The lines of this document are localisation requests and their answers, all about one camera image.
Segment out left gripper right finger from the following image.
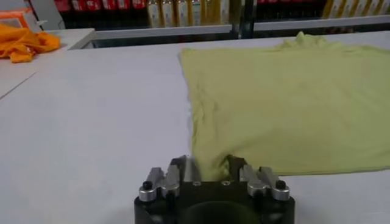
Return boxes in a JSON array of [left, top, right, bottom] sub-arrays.
[[227, 154, 290, 201]]

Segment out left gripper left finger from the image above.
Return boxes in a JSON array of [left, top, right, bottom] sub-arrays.
[[138, 154, 201, 203]]

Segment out light green t-shirt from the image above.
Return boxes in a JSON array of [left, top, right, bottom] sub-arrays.
[[178, 31, 390, 183]]

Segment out large white work table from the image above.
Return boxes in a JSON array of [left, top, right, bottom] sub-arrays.
[[0, 30, 390, 224]]

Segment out white drink display shelf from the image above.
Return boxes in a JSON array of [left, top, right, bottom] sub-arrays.
[[252, 0, 390, 39], [54, 0, 240, 49]]

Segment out yellow juice bottle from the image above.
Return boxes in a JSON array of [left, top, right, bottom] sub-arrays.
[[147, 0, 162, 29], [322, 0, 337, 19], [202, 0, 218, 26], [216, 0, 231, 26], [363, 0, 378, 16], [377, 0, 390, 16], [161, 0, 176, 28], [175, 0, 190, 27], [336, 0, 350, 18], [188, 0, 203, 27], [349, 0, 364, 18]]

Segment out long white side table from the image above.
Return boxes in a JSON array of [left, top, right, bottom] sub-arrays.
[[0, 27, 96, 100]]

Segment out crumpled orange cloth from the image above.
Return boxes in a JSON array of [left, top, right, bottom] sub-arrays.
[[0, 24, 61, 64]]

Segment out orange and white box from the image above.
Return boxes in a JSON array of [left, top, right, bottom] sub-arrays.
[[0, 8, 43, 33]]

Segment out black vertical shelf post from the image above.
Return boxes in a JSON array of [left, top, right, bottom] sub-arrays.
[[231, 0, 257, 40]]

